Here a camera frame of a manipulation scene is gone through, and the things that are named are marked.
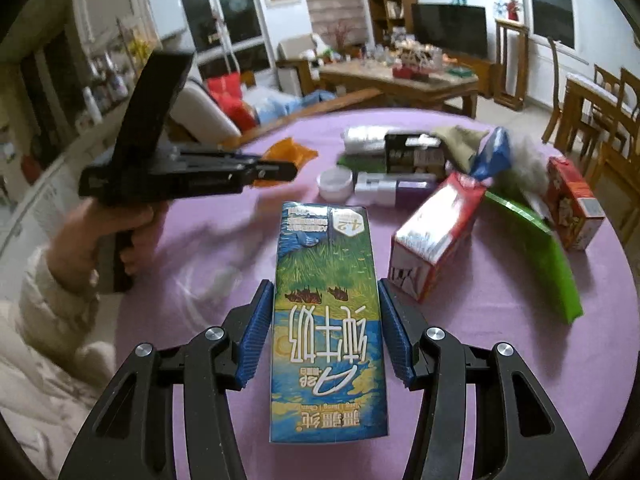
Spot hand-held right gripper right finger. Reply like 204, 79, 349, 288
377, 279, 591, 480

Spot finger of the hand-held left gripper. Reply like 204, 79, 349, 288
172, 144, 299, 188

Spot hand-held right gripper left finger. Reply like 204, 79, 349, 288
59, 280, 275, 480

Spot orange plastic wrapper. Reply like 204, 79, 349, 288
260, 137, 319, 188

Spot blue green milk carton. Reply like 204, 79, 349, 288
270, 202, 392, 445

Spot blue plastic wrapper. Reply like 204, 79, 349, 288
467, 127, 512, 181

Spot person's left forearm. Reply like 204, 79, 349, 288
0, 246, 118, 463

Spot person's left hand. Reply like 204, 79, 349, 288
50, 195, 169, 292

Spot wooden sofa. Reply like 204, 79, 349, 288
167, 77, 386, 153

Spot white round jar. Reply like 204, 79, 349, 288
318, 168, 357, 203

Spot blue plastic bag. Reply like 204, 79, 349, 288
254, 89, 337, 123

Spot red bag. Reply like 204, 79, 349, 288
206, 73, 257, 134

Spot purple tablecloth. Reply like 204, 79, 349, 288
115, 107, 628, 480

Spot red white box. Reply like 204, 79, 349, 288
389, 172, 487, 303

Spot white armchair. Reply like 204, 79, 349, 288
276, 34, 331, 97

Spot purple white box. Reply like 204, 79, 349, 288
354, 171, 443, 208

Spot glass balcony door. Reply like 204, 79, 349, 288
174, 0, 275, 82

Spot dark printed box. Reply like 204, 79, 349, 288
385, 131, 449, 181

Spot wooden coffee table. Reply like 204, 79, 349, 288
320, 57, 481, 118

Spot flower decoration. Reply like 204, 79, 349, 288
392, 42, 446, 82

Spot olive cloth pouch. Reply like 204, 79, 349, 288
431, 127, 490, 175

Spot wooden bookshelf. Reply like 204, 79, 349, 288
362, 0, 418, 45

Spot white fluffy tissue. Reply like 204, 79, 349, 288
500, 135, 549, 197

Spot wooden television stand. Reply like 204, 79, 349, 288
440, 52, 497, 100

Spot red snack box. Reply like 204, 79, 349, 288
546, 156, 606, 252

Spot black television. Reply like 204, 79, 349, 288
411, 2, 488, 60

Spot tall wooden stand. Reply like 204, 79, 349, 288
492, 17, 529, 112

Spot wooden dining chair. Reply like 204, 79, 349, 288
542, 37, 573, 147
590, 64, 640, 161

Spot wooden dining table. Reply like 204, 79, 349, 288
565, 72, 640, 153

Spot dark window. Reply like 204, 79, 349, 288
519, 0, 577, 52

